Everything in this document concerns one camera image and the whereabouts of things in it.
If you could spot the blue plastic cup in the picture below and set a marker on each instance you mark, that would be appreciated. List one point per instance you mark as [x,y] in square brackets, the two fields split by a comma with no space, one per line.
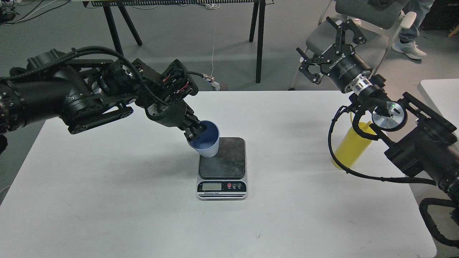
[207,143]

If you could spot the grey office chair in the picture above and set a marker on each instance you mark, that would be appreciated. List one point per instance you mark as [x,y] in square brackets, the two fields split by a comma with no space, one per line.
[379,26]

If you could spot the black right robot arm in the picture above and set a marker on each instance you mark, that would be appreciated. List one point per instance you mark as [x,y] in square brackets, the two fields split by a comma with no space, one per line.
[420,141]

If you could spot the person leg with sneaker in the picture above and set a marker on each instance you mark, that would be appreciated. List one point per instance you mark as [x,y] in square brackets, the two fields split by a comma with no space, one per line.
[407,36]

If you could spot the digital kitchen scale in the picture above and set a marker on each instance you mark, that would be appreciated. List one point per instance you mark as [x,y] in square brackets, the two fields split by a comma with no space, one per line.
[224,176]

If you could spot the yellow squeeze bottle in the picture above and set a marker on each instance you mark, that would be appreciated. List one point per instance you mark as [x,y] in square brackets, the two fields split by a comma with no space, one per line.
[351,147]

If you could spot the white power adapter on floor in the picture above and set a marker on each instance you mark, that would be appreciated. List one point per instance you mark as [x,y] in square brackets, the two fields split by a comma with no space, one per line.
[219,86]

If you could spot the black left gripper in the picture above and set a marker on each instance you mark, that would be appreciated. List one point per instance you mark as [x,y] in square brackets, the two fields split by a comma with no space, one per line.
[172,86]

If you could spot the white side table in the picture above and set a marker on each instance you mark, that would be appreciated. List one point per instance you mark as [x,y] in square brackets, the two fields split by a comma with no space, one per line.
[443,97]

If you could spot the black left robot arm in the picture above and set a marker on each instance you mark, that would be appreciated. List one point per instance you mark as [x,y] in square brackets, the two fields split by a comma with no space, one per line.
[92,86]

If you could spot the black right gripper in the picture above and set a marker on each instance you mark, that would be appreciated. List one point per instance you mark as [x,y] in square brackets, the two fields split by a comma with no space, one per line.
[346,70]

